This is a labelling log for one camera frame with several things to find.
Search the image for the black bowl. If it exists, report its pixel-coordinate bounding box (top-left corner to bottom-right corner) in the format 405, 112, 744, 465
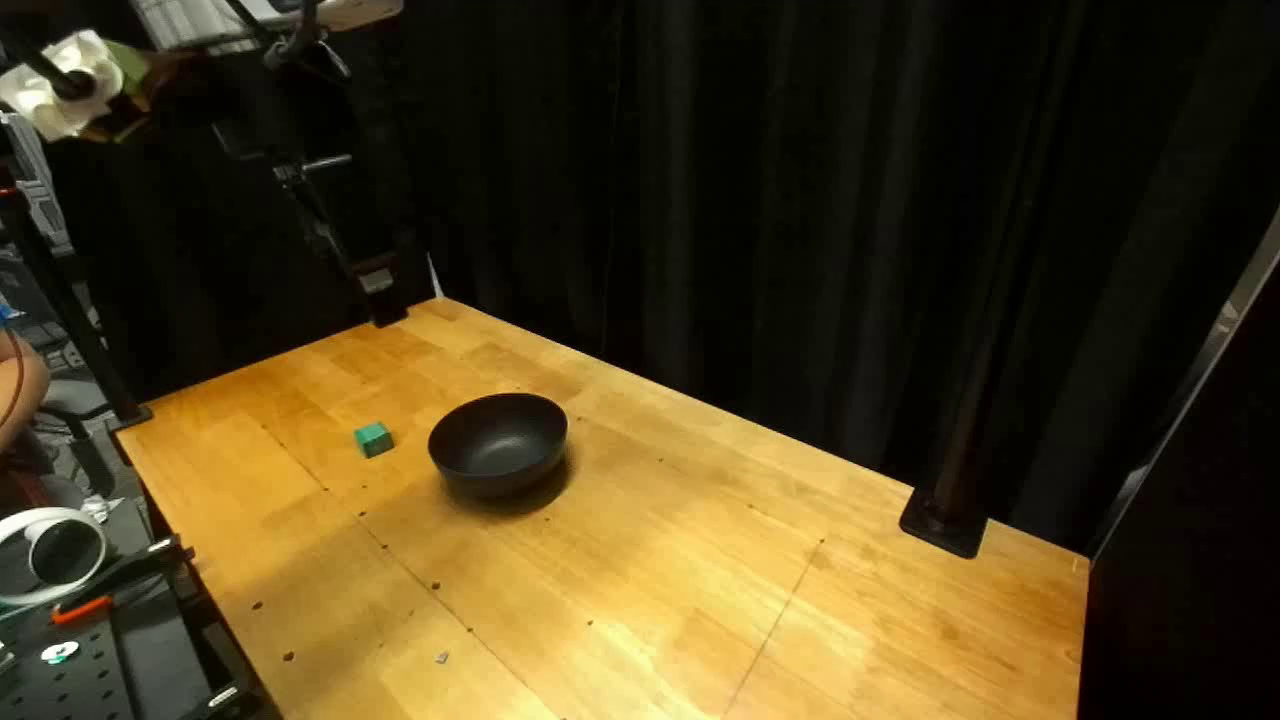
425, 386, 571, 505

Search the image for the small green block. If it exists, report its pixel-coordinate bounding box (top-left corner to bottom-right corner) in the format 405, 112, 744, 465
352, 420, 398, 461

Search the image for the black curtain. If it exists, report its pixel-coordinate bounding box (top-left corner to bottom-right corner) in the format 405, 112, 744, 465
382, 0, 1280, 552

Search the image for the black slanted support pole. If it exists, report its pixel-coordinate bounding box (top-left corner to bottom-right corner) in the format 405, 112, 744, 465
224, 0, 415, 331

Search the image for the black thin stand pole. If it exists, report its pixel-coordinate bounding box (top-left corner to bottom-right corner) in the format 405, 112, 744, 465
0, 170, 157, 430

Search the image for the black panel with silver edge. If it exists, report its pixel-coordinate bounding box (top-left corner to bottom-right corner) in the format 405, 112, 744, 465
1074, 206, 1280, 720

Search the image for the white tape roll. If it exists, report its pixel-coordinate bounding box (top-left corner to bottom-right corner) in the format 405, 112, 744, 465
0, 505, 112, 616

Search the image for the white crumpled cloth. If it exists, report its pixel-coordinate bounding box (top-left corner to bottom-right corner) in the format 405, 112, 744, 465
0, 28, 132, 144

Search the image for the black corner post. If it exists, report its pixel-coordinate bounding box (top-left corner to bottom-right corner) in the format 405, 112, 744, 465
897, 116, 1070, 561

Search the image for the orange handled tool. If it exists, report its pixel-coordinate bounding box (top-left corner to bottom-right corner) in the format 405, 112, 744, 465
48, 591, 120, 630

